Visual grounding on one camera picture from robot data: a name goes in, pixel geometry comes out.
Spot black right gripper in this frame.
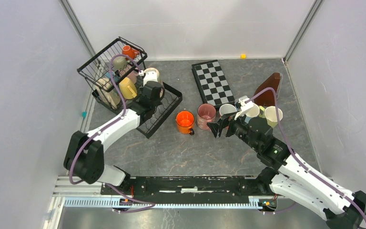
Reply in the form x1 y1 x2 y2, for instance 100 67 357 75
206 108 260 151

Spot salmon pink mug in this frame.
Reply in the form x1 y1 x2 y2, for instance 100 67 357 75
219 104 237 117

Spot pink floral mug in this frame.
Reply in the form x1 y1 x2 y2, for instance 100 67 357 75
197 104 216 131

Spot light blue mug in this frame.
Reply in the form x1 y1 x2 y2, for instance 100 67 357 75
245 104 260 123

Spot orange cup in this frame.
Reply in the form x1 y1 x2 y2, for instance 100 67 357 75
175 111 195 135

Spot yellow mug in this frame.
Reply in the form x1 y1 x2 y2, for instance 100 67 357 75
259 106 283 128

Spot tan tall cup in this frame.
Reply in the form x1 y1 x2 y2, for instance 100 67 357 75
142 67 164 97

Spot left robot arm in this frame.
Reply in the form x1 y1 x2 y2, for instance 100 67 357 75
63 81 164 194

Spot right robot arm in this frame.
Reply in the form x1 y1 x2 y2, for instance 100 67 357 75
207 114 366 229

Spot black dish rack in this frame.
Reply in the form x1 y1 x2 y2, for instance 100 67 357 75
91 83 183 138

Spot cream mug in rack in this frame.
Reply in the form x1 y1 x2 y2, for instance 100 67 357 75
95 77 121 108

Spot black white chessboard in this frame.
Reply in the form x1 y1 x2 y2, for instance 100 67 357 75
192 60 235 110

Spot brown wedge object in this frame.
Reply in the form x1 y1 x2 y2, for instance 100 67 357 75
254 73 282 107

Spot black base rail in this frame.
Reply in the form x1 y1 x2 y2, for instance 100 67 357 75
117 176 275 204

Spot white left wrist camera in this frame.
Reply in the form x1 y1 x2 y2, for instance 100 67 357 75
139 70 160 86

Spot black wire basket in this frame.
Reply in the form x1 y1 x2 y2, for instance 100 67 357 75
77 36 148 86

